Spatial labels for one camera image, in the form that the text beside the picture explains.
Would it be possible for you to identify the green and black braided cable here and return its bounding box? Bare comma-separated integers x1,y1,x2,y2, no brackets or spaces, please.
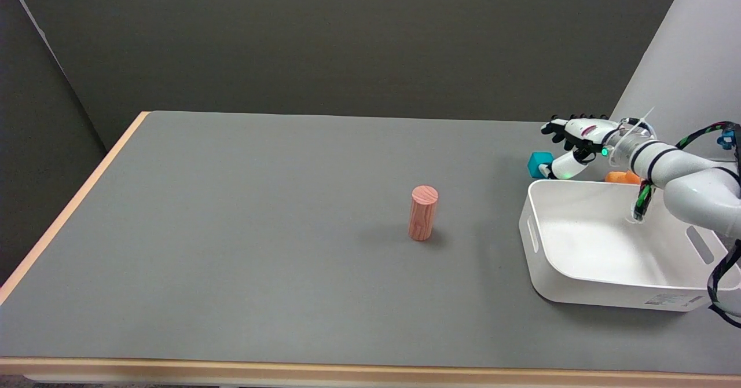
633,122,735,222

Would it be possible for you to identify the black cable with blue connector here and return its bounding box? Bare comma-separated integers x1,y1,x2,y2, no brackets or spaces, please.
707,122,741,328

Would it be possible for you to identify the thin white cable tie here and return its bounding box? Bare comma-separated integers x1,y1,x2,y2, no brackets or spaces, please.
621,108,656,141

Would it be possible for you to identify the blue cube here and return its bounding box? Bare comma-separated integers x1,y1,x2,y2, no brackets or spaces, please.
527,152,555,179

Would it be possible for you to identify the wooden cylinder block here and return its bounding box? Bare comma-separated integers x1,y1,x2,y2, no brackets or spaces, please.
408,185,439,241

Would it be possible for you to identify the white plastic bin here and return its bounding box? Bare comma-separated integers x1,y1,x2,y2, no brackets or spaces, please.
519,178,741,312

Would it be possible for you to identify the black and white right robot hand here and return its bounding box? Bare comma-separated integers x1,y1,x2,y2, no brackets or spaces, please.
539,114,623,181

